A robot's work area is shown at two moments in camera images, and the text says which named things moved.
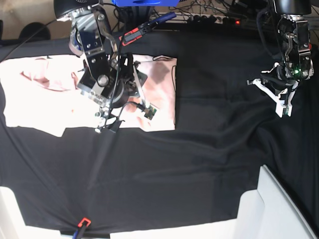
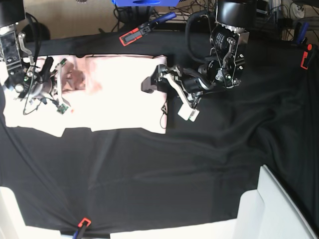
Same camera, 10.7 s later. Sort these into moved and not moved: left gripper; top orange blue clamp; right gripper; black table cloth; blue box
Moved: left gripper; right gripper
Not moved: top orange blue clamp; blue box; black table cloth
